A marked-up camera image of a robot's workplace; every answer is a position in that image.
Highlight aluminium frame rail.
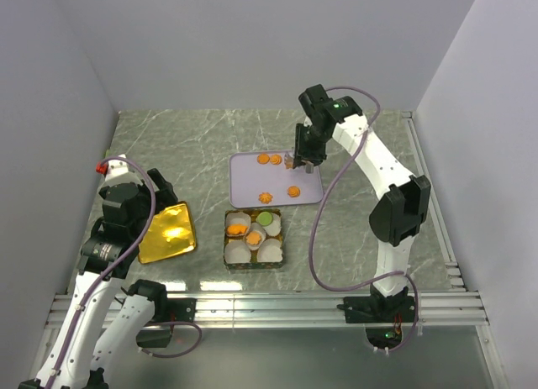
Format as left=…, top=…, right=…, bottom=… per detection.
left=45, top=291, right=491, bottom=329

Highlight metal tongs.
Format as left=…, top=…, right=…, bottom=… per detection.
left=283, top=152, right=314, bottom=174

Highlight orange round chip cookie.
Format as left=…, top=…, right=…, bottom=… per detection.
left=256, top=153, right=270, bottom=165

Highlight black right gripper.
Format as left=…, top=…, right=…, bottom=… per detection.
left=293, top=123, right=330, bottom=171

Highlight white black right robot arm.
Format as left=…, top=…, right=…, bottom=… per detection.
left=285, top=85, right=431, bottom=321

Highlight orange flower cookie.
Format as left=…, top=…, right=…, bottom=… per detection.
left=258, top=192, right=273, bottom=204

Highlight orange maple leaf cookie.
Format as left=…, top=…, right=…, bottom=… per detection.
left=245, top=231, right=263, bottom=245

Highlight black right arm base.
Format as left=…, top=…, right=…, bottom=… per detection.
left=337, top=289, right=418, bottom=352

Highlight green round cookie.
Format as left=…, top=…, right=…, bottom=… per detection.
left=256, top=211, right=273, bottom=226

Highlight gold tin lid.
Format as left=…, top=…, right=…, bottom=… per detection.
left=138, top=202, right=197, bottom=265

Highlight white paper cup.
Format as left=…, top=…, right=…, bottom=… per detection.
left=244, top=223, right=266, bottom=250
left=256, top=239, right=283, bottom=263
left=224, top=212, right=251, bottom=239
left=224, top=240, right=251, bottom=265
left=262, top=212, right=282, bottom=237

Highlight gold green cookie tin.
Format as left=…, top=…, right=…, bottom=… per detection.
left=223, top=208, right=285, bottom=271

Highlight lavender plastic tray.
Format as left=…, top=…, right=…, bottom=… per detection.
left=229, top=151, right=324, bottom=208

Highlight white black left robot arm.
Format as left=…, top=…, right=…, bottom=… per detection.
left=20, top=162, right=178, bottom=388

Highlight white camera mount red button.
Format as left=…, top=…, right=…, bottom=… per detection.
left=96, top=154, right=140, bottom=188

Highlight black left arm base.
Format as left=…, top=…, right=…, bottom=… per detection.
left=136, top=297, right=197, bottom=349

